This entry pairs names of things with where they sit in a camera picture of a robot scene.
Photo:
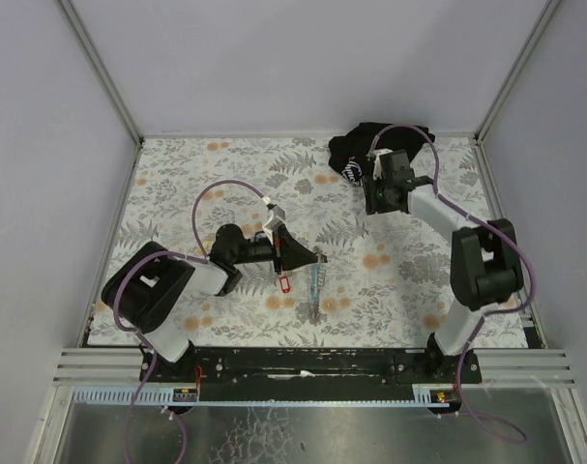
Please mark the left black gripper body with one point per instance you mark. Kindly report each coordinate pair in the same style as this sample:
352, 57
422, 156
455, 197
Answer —
278, 253

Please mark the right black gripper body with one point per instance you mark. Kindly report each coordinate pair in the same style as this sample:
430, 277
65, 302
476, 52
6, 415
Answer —
371, 201

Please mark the grey keyring with blue handle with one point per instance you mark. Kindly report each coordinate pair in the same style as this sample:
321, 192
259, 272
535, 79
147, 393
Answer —
317, 281

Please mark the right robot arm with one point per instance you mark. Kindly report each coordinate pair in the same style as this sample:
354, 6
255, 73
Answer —
484, 270

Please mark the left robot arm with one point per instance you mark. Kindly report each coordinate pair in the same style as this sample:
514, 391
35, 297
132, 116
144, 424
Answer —
145, 290

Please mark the floral table mat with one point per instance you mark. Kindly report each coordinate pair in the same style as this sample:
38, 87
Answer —
387, 276

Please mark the red key tag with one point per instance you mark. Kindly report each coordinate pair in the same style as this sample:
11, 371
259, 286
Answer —
284, 284

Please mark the black cloth bag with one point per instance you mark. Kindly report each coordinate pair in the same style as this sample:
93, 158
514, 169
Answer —
348, 153

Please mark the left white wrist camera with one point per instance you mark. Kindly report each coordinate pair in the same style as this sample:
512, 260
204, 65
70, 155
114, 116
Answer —
275, 218

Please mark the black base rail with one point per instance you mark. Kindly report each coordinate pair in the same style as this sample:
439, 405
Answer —
312, 370

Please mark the white cable duct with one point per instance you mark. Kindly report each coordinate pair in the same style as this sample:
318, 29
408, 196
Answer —
406, 397

